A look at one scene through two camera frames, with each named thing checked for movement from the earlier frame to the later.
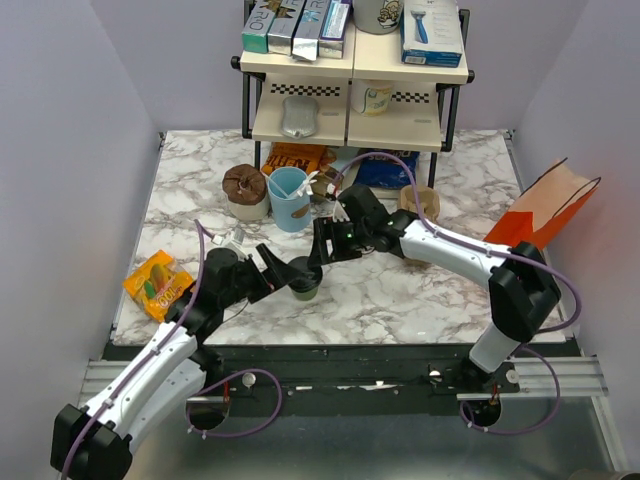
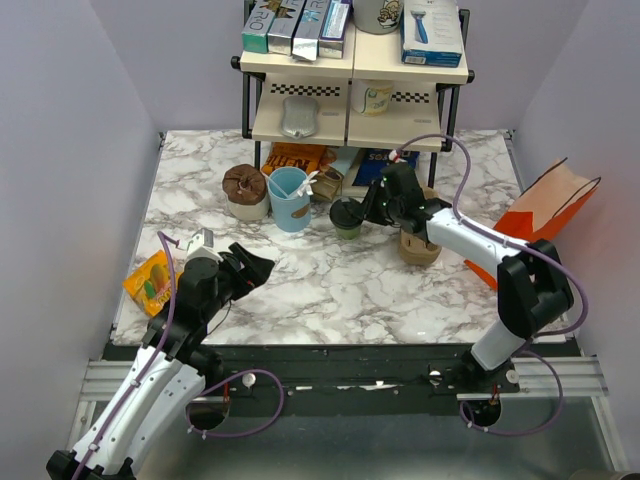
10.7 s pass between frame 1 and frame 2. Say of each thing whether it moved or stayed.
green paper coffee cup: moved
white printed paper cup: stayed
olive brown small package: stayed
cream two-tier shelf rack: stayed
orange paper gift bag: stayed
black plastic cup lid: moved
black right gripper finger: moved
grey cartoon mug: stayed
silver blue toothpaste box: stayed
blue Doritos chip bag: stayed
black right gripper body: moved
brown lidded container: stayed
